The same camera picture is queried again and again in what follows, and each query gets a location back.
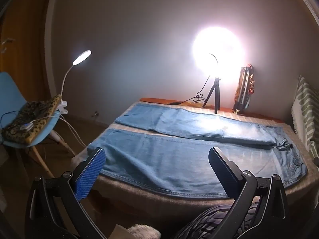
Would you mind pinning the small white device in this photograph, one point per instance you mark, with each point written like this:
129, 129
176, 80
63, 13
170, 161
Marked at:
26, 127

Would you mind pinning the green white patterned pillow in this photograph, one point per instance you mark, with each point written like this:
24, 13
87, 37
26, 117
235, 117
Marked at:
307, 109

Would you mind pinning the blue denim pants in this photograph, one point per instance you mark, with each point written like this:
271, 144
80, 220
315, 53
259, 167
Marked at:
174, 159

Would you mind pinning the small black tripod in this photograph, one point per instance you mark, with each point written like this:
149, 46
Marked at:
216, 97

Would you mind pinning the light blue chair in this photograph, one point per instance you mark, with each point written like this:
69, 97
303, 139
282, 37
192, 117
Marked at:
10, 89

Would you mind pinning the leopard print cushion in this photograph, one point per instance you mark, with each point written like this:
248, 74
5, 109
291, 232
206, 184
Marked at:
44, 107

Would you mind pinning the folded metal tripod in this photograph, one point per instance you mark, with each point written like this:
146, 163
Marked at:
243, 89

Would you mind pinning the fluffy white slipper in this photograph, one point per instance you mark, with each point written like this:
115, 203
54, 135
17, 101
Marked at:
142, 231

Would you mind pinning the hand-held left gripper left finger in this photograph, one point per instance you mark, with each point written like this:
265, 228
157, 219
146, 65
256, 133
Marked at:
89, 176

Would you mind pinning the white clip desk lamp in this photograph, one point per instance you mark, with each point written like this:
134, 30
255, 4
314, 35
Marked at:
82, 57

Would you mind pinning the orange bed sheet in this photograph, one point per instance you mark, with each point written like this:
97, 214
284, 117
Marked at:
154, 100

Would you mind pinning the person's zebra striped leg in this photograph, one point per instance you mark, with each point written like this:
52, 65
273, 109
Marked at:
206, 219

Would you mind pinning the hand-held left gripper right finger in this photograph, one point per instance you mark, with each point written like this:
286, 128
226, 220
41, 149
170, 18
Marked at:
224, 171

